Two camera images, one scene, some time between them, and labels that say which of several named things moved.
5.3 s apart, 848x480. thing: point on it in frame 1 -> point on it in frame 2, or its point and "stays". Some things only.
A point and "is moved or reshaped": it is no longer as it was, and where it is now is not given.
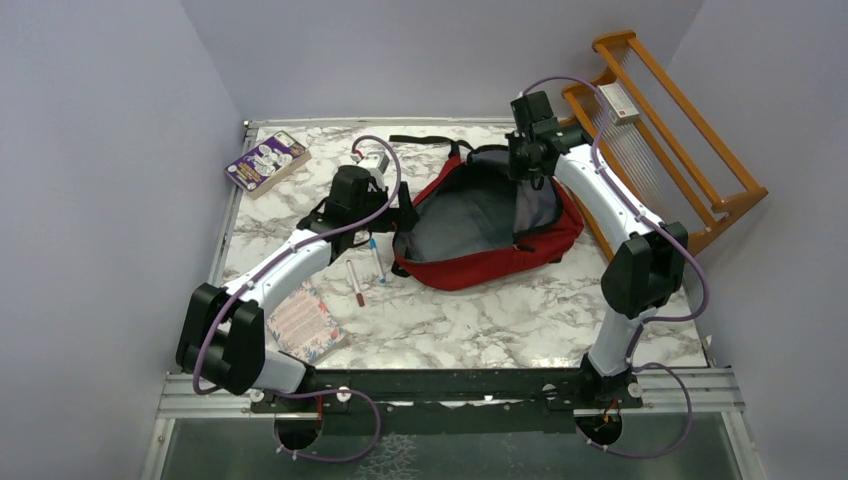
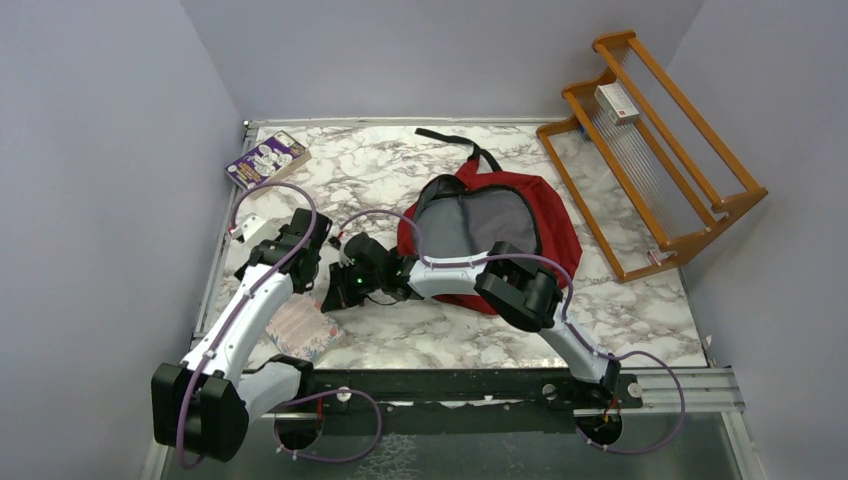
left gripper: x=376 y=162 -> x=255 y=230
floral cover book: x=303 y=327 stays
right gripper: x=526 y=174 -> x=339 y=294
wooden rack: x=666 y=158 stays
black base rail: x=450 y=401 stays
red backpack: x=478 y=225 is moved or reshaped
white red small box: x=617 y=104 stays
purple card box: x=266 y=165 stays
